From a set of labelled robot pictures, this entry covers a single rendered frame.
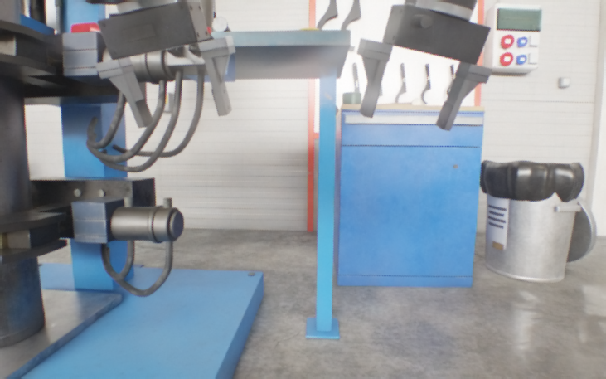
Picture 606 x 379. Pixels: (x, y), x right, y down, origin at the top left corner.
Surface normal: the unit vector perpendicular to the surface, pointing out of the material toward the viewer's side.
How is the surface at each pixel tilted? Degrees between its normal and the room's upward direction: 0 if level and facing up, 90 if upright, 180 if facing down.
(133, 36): 114
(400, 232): 90
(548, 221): 93
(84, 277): 90
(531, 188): 100
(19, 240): 90
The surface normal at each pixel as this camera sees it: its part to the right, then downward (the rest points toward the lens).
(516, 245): -0.70, 0.12
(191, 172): -0.04, 0.11
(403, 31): 0.12, 0.50
